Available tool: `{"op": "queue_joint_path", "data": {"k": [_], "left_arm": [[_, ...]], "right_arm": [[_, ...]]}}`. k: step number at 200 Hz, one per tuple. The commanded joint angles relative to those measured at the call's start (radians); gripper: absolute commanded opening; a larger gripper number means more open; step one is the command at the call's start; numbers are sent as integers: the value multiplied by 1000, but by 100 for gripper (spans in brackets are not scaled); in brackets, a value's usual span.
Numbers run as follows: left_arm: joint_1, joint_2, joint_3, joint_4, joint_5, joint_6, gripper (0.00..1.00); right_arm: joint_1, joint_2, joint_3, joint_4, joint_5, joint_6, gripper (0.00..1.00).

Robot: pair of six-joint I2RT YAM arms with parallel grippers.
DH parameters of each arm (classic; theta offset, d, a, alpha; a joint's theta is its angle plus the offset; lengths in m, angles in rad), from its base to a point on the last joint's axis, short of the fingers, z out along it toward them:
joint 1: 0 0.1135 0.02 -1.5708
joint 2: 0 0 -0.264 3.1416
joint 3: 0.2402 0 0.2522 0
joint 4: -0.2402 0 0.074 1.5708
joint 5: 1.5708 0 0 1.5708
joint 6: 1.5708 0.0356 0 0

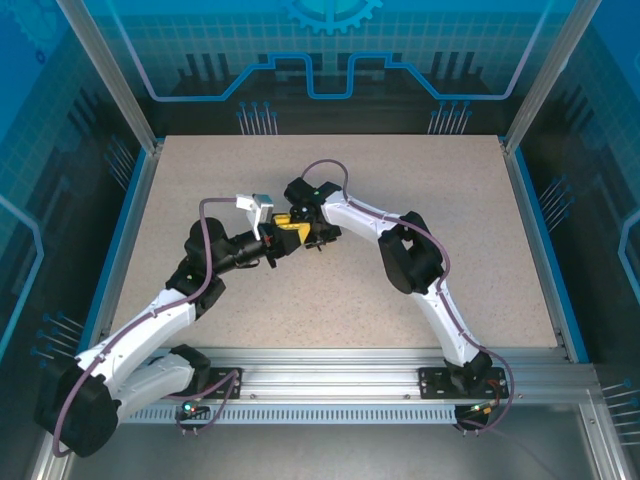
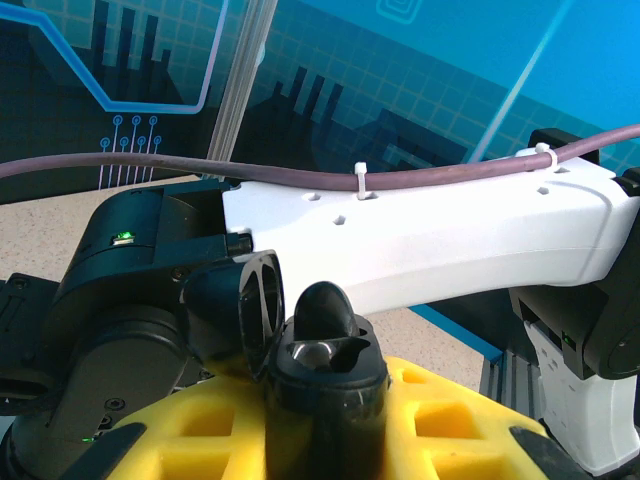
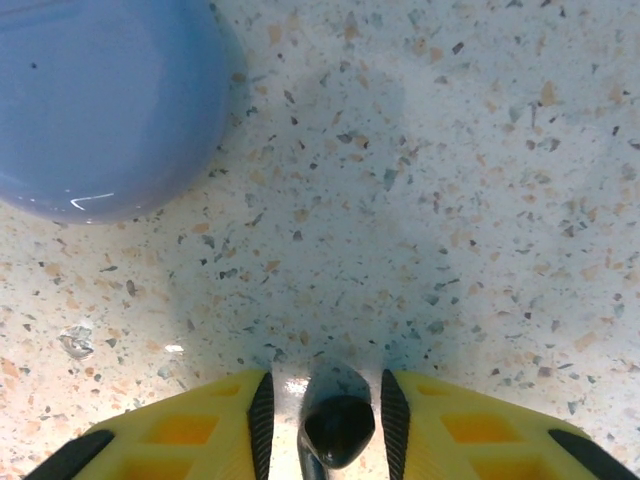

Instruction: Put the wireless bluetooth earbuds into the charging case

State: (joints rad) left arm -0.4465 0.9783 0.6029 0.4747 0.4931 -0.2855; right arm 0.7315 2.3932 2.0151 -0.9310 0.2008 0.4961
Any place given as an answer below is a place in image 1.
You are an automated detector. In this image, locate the right blue table edge strip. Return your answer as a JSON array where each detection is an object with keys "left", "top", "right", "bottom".
[{"left": 512, "top": 148, "right": 590, "bottom": 364}]

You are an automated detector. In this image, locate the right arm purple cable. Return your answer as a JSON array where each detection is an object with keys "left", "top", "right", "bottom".
[{"left": 301, "top": 158, "right": 518, "bottom": 437}]

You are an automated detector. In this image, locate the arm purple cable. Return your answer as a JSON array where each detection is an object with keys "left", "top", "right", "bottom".
[
  {"left": 301, "top": 158, "right": 518, "bottom": 437},
  {"left": 51, "top": 197, "right": 242, "bottom": 459}
]

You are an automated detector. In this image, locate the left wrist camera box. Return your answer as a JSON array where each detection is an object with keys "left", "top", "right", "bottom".
[{"left": 234, "top": 192, "right": 276, "bottom": 242}]

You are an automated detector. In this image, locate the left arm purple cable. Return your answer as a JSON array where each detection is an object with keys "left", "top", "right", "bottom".
[{"left": 51, "top": 197, "right": 242, "bottom": 459}]

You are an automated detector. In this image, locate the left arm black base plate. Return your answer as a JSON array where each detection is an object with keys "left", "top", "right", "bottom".
[{"left": 192, "top": 367, "right": 245, "bottom": 400}]

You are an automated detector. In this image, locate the aluminium mounting rail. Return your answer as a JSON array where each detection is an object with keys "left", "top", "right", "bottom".
[{"left": 64, "top": 347, "right": 599, "bottom": 404}]

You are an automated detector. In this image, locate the slotted grey cable duct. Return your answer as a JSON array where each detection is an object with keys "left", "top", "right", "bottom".
[{"left": 117, "top": 405, "right": 459, "bottom": 425}]

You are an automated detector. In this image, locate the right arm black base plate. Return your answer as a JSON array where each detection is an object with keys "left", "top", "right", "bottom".
[{"left": 417, "top": 367, "right": 510, "bottom": 400}]

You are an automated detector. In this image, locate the left aluminium frame post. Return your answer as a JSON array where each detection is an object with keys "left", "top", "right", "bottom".
[{"left": 55, "top": 0, "right": 165, "bottom": 155}]

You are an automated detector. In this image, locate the aluminium frame post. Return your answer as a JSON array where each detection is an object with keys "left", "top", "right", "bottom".
[
  {"left": 55, "top": 0, "right": 165, "bottom": 155},
  {"left": 501, "top": 0, "right": 605, "bottom": 155}
]

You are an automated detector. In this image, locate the right aluminium frame post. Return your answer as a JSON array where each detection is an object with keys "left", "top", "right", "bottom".
[{"left": 501, "top": 0, "right": 605, "bottom": 155}]

